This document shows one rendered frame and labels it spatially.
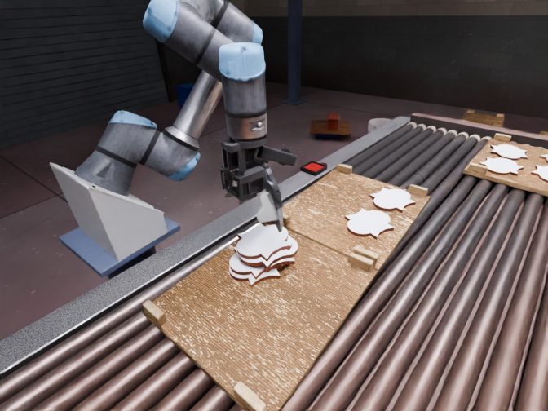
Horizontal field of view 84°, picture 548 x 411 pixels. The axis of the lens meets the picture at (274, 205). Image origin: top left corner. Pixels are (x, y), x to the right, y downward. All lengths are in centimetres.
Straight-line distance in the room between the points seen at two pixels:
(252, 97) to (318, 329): 45
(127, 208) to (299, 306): 54
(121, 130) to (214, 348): 64
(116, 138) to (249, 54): 55
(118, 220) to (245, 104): 53
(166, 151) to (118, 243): 30
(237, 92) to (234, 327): 44
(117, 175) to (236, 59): 56
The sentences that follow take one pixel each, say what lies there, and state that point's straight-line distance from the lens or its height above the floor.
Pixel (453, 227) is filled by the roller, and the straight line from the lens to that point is 102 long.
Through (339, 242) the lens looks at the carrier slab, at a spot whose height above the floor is 94.
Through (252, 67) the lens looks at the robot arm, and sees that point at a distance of 54.
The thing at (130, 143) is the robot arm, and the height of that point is 115.
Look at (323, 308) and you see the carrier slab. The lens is 68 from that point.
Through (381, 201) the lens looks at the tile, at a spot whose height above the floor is 95.
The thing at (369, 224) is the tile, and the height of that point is 95.
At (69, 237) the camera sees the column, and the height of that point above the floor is 87.
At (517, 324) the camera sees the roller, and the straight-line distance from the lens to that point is 82.
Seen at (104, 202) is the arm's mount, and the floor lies 106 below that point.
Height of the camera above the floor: 147
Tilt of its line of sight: 34 degrees down
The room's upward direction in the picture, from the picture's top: 2 degrees counter-clockwise
